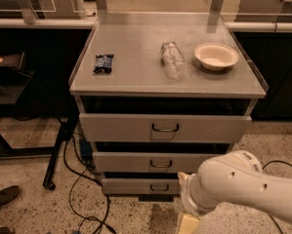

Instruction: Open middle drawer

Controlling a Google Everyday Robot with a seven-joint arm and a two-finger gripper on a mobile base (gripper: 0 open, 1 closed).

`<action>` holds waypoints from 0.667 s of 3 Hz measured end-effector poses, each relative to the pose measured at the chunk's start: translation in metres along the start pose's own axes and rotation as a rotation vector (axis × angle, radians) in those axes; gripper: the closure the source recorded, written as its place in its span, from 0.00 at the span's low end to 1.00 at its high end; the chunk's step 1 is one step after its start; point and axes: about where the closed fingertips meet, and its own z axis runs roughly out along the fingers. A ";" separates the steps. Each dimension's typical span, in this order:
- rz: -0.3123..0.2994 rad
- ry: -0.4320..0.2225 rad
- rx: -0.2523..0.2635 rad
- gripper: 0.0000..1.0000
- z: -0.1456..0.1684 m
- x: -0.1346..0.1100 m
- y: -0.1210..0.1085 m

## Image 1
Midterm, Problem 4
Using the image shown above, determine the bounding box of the black table frame leg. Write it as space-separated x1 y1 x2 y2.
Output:
0 117 77 190

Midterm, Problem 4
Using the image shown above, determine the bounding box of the dark shoe lower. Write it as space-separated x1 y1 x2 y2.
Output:
0 226 16 234

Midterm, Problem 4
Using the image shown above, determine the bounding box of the grey drawer cabinet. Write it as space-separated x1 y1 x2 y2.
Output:
70 13 268 201

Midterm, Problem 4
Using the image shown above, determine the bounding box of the clear plastic bottle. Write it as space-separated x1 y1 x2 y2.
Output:
160 41 187 80

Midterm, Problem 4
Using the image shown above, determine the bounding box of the white paper bowl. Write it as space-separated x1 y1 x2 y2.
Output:
194 43 239 71

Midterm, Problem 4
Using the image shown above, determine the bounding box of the black side shelf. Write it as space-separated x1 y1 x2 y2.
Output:
0 52 34 105

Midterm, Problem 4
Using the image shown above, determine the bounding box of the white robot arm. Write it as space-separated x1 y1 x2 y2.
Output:
178 150 292 224

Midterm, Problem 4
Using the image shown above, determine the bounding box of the black floor cable left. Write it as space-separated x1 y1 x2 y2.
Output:
63 134 117 234

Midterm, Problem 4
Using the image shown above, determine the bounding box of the dark blue snack packet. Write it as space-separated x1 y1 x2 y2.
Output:
94 54 114 74

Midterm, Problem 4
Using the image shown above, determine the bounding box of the black floor cable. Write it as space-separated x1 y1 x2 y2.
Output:
63 134 117 234
262 160 292 234

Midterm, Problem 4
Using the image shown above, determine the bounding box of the black floor cable right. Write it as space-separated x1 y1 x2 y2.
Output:
262 160 292 234

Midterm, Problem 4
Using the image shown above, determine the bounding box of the white horizontal rail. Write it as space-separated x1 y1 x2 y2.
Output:
0 19 292 33

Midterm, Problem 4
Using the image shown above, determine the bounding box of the grey drawer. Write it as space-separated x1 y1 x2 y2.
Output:
93 152 217 174
102 178 180 195
79 113 251 143

